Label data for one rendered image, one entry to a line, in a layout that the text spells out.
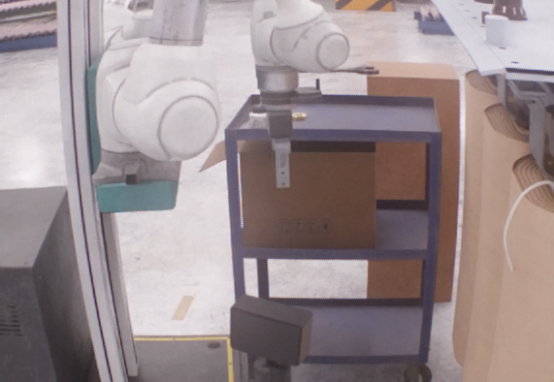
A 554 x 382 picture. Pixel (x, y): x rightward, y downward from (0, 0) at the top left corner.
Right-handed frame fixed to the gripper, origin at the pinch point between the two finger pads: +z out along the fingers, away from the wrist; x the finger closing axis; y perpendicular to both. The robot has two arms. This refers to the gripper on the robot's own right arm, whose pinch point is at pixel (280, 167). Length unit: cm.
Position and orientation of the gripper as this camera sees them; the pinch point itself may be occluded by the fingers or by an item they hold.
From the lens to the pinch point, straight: 185.2
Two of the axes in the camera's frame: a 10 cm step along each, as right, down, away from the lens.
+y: -10.0, 0.6, -0.4
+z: 0.4, 9.4, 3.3
